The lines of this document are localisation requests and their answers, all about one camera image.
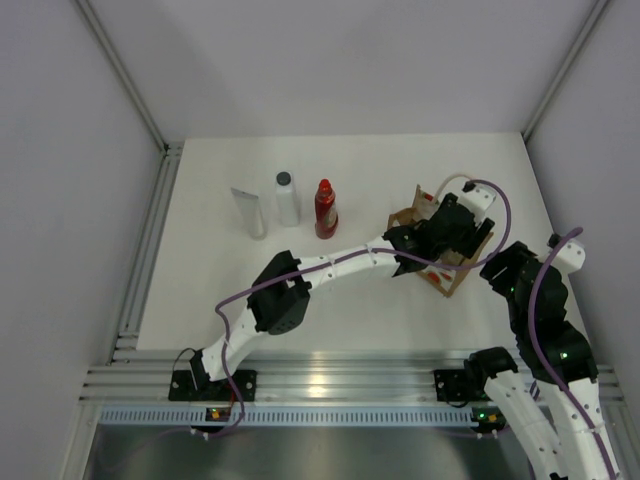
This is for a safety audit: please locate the white bottle dark cap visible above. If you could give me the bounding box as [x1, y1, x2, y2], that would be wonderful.
[275, 171, 300, 227]

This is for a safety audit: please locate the aluminium front rail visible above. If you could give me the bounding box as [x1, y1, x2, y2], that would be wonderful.
[79, 349, 626, 407]

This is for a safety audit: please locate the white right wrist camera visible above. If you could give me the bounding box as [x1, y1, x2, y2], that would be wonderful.
[547, 233, 586, 275]

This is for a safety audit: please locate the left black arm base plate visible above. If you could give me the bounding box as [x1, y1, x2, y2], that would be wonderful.
[168, 370, 258, 402]

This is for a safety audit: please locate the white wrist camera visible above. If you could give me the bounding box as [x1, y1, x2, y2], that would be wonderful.
[458, 181, 496, 224]
[547, 233, 586, 275]

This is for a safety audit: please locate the left aluminium frame post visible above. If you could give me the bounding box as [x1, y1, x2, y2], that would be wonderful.
[71, 0, 184, 154]

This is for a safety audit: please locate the right aluminium frame post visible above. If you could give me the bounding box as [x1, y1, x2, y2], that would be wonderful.
[521, 0, 614, 144]

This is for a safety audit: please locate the slotted grey cable duct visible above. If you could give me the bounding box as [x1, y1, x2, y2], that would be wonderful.
[100, 406, 505, 429]

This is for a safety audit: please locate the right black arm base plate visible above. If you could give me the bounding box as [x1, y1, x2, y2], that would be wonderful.
[433, 369, 488, 408]

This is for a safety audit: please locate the canvas watermelon print bag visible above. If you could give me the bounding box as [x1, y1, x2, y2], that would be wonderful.
[387, 173, 495, 298]

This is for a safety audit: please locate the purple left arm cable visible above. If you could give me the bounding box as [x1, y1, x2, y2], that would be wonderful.
[214, 179, 514, 441]

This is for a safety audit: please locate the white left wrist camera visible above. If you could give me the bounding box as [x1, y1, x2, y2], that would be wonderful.
[458, 181, 496, 224]

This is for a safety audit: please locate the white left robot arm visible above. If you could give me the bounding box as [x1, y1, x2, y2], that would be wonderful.
[169, 184, 496, 401]

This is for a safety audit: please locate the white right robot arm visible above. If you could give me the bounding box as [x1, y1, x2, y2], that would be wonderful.
[464, 240, 623, 479]

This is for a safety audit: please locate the silver tube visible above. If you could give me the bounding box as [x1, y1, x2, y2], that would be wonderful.
[231, 188, 267, 240]

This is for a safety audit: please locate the red capped bottle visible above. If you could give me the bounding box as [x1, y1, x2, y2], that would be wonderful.
[314, 179, 339, 239]

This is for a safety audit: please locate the aluminium frame post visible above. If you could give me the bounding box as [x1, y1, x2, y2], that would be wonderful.
[521, 0, 614, 144]
[71, 0, 184, 154]

